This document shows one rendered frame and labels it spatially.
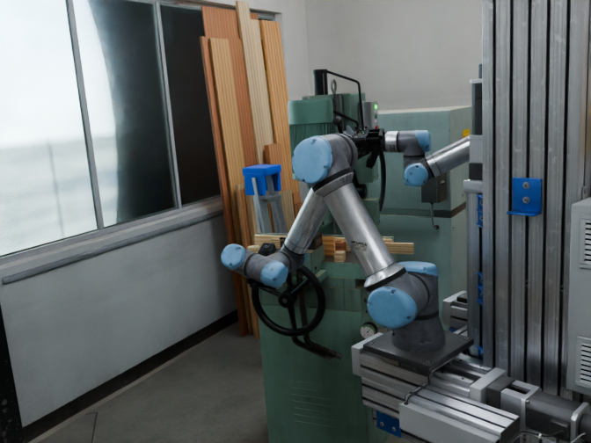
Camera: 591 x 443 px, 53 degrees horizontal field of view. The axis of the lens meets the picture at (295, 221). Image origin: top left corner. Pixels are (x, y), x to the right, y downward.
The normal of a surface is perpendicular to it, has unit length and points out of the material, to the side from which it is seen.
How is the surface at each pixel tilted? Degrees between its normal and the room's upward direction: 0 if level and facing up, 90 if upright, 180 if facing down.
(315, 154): 84
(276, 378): 90
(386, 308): 97
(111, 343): 90
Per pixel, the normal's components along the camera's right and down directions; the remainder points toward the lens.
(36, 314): 0.85, 0.05
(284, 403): -0.39, 0.22
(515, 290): -0.72, 0.19
